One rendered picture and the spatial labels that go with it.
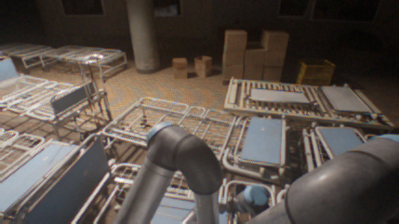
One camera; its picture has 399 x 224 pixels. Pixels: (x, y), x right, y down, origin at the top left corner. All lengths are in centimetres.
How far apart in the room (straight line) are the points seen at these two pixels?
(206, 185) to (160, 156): 16
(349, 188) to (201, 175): 36
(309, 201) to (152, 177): 44
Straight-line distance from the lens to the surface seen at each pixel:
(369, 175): 41
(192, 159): 59
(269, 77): 458
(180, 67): 471
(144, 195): 70
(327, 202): 40
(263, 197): 94
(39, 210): 157
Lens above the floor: 190
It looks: 29 degrees down
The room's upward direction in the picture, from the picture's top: straight up
